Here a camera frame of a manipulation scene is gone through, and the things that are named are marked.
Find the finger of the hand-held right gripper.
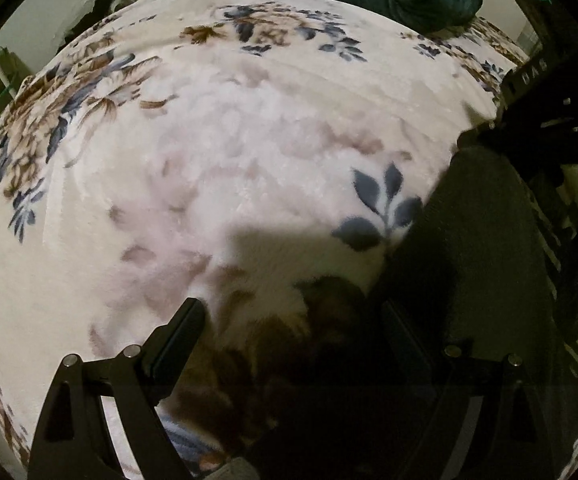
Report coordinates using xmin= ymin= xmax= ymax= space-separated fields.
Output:
xmin=455 ymin=121 xmax=505 ymax=153

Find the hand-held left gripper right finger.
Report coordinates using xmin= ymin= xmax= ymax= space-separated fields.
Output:
xmin=381 ymin=300 xmax=566 ymax=480

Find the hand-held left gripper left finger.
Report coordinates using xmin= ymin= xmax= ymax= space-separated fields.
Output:
xmin=28 ymin=298 xmax=207 ymax=480

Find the dark garment with striped trim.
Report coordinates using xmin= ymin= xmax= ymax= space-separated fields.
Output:
xmin=369 ymin=144 xmax=578 ymax=480

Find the floral plush blanket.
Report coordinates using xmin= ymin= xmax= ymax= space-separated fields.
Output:
xmin=0 ymin=0 xmax=578 ymax=480

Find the dark cloth by wall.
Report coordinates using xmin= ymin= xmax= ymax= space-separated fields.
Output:
xmin=63 ymin=0 xmax=142 ymax=47

